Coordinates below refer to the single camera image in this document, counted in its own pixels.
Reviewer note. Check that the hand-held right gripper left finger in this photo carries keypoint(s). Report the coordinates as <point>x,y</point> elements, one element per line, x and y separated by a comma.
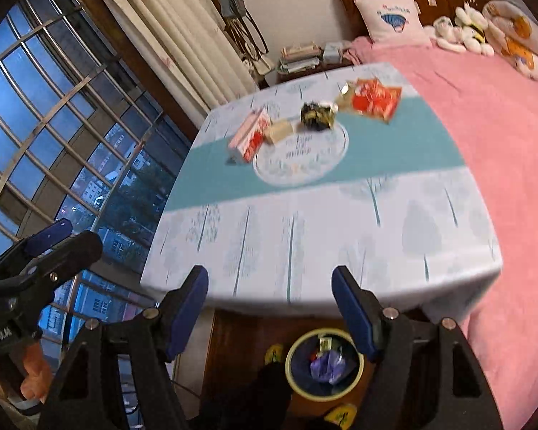
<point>192,304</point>

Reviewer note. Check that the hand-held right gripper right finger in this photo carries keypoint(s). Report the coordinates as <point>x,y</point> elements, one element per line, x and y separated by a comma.
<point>354,313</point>

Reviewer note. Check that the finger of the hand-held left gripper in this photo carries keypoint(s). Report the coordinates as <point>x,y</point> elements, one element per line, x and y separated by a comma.
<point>78,248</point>
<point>49,234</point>

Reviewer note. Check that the clear green plastic wrapper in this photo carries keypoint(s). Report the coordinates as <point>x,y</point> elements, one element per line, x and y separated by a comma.
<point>325,344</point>

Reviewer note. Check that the purple wrapper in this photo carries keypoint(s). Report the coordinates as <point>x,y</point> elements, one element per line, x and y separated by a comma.
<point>329,365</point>

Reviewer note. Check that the yellow-rimmed trash bin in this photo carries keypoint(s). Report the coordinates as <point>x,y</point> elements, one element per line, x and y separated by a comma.
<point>296,367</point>

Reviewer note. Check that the person's left hand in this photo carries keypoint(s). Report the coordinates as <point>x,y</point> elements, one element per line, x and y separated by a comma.
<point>36,371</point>

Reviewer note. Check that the light blue cloth-covered table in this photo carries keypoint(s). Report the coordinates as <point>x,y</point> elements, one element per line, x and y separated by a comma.
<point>318,233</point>

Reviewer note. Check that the yellow slipper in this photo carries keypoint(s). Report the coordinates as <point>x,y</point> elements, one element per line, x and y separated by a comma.
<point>274,354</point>
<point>340,414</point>

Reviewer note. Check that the window with metal grille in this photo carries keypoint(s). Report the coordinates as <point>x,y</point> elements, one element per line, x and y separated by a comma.
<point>49,121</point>

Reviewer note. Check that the person's leg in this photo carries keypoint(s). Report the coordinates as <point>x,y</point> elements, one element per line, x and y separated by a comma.
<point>260,396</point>

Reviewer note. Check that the red white box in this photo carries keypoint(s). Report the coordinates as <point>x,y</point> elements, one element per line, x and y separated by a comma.
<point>251,136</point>

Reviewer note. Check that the small beige packet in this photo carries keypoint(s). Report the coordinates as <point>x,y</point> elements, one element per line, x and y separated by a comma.
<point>279,131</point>

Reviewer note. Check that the black yellow wrapper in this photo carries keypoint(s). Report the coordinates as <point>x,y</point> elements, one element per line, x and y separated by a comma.
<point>316,116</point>

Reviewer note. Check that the red snack bag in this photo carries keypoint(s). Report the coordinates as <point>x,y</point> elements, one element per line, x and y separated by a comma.
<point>376,98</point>

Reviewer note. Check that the gold wrapper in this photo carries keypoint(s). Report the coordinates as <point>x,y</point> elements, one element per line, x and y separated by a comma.
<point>346,96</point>

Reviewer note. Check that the pink bed blanket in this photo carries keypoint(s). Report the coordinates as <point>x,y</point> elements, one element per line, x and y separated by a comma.
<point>497,143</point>

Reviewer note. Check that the cream curtain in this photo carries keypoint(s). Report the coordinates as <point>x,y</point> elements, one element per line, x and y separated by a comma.
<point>175,31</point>

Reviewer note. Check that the wooden nightstand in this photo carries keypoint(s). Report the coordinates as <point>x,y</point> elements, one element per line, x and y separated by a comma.
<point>314,74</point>

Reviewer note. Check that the light blue box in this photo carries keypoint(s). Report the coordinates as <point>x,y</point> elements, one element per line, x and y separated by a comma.
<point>332,53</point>

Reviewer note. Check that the stack of books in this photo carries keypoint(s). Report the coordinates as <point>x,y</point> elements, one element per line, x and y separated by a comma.
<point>298,56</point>

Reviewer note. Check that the grey hanging bag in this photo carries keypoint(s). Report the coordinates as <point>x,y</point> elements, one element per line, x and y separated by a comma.
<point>231,2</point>

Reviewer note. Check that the white pillow blue print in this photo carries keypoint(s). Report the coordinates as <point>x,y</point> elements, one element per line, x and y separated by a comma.
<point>392,18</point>

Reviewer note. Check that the white yellow plush toy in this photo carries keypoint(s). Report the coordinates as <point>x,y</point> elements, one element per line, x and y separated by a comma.
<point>475,27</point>

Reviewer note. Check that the patterned white pillow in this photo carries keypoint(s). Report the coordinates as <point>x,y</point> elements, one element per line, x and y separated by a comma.
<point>520,40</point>

